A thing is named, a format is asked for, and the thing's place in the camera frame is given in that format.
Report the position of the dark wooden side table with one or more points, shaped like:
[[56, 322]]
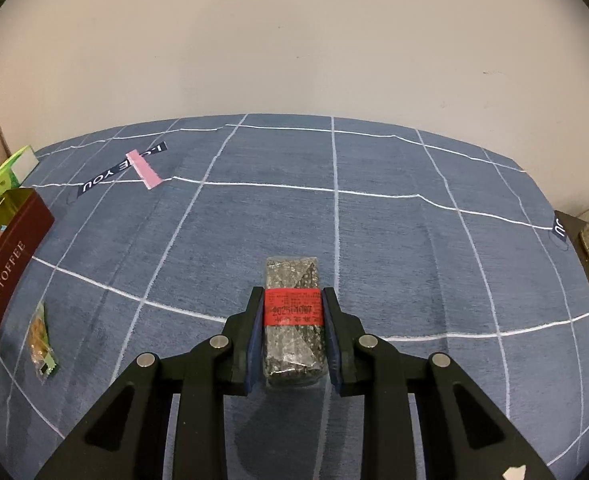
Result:
[[574, 232]]

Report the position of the small clear green-edged snack packet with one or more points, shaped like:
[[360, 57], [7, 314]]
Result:
[[38, 340]]

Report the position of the dark red tin box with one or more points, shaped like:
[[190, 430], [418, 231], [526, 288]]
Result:
[[9, 270]]

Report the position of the blue checked tablecloth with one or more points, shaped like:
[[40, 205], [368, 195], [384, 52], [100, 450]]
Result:
[[374, 240]]

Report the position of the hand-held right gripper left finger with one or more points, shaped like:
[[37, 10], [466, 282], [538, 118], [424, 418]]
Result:
[[254, 340]]

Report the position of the green tissue pack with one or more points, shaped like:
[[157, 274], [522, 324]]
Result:
[[12, 170]]

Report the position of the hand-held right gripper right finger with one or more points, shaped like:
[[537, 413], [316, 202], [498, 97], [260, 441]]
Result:
[[332, 340]]

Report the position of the dark snack bar red label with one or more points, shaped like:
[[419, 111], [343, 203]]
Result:
[[289, 350]]

